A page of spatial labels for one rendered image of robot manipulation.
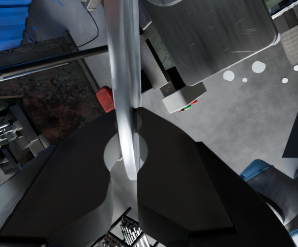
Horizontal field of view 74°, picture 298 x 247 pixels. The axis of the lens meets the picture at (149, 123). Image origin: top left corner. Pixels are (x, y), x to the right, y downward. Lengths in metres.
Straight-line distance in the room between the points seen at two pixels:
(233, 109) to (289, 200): 0.74
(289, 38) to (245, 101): 0.40
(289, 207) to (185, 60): 0.40
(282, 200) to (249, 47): 0.37
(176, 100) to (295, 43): 0.51
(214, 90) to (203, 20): 0.92
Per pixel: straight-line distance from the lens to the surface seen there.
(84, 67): 1.97
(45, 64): 1.15
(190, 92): 0.58
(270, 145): 1.26
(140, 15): 0.47
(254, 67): 0.43
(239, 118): 1.23
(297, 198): 0.57
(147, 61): 0.56
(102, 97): 0.55
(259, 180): 0.55
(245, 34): 0.29
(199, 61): 0.32
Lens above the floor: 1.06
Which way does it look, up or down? 41 degrees down
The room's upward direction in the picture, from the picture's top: 124 degrees counter-clockwise
